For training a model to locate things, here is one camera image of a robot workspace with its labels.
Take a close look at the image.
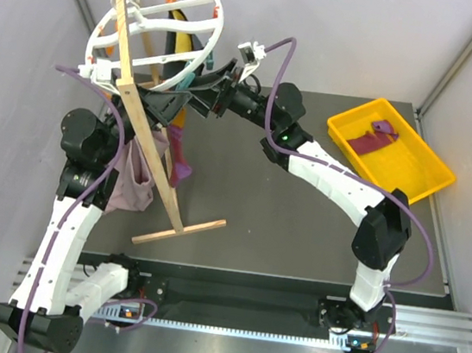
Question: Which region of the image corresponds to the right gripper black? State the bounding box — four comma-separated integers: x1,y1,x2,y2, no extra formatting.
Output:
174,55,285,136

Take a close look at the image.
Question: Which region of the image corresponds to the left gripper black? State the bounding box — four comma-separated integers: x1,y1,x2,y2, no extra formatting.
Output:
96,76,192,173

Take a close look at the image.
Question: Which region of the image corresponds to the pink sock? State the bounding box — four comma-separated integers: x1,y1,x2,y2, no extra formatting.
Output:
104,138,155,214

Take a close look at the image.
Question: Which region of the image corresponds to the white round clip hanger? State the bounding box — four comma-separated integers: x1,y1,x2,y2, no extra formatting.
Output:
83,0,224,91

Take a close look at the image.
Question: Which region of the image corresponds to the maroon orange striped sock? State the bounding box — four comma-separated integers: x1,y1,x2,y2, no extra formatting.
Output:
167,108,192,187

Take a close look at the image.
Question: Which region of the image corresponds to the wooden hanger stand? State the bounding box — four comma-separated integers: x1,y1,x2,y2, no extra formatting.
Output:
111,0,227,245

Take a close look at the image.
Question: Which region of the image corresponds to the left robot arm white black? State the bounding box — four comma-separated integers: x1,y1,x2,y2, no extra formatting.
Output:
0,81,159,353

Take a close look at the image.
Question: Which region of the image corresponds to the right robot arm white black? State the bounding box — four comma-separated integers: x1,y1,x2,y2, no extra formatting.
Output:
187,60,412,329

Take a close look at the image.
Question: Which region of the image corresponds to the black yellow sock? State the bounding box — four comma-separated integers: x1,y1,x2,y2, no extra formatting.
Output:
160,31,204,81

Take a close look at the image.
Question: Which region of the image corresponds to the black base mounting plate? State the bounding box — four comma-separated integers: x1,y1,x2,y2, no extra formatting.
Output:
72,248,403,338

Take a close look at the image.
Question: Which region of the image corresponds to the purple sock piece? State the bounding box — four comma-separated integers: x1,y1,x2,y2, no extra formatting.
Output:
372,119,399,141

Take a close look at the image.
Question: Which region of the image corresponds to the yellow plastic tray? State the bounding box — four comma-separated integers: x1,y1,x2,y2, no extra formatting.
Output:
326,98,456,204

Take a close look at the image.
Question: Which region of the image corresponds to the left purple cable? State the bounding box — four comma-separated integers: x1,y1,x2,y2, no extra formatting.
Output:
16,63,188,353

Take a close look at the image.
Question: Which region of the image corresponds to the purple cable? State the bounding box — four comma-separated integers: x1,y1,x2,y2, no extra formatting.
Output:
16,63,188,353
226,34,461,353

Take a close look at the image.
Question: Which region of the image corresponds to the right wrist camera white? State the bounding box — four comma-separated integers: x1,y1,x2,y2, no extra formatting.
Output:
237,41,267,81

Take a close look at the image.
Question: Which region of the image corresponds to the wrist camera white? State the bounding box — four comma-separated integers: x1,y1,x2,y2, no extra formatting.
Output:
237,41,267,81
77,58,120,96

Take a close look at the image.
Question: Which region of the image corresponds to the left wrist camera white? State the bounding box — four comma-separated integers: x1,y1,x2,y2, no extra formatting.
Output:
77,58,120,96

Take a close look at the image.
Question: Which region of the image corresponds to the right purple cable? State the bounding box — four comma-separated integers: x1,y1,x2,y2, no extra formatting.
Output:
226,34,461,353

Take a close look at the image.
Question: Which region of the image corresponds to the grey slotted cable duct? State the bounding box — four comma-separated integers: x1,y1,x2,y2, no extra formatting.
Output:
91,304,369,352

